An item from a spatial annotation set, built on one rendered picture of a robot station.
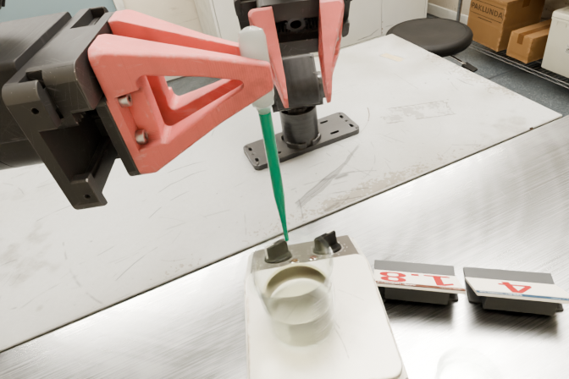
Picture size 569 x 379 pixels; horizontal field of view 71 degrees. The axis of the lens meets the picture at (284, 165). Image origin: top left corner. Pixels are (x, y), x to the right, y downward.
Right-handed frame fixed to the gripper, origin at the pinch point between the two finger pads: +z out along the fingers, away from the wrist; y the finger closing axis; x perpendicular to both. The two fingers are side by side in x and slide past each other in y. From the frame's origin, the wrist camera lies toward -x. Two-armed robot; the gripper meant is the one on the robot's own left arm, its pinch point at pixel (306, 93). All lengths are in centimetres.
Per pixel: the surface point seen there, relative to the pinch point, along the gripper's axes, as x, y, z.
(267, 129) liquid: -8.6, -3.0, 7.5
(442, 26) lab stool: 107, 68, -91
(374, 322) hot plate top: 8.1, 3.3, 18.0
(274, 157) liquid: -6.8, -2.9, 8.5
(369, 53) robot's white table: 50, 20, -41
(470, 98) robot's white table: 37, 33, -18
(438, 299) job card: 17.3, 11.7, 16.6
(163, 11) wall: 189, -79, -204
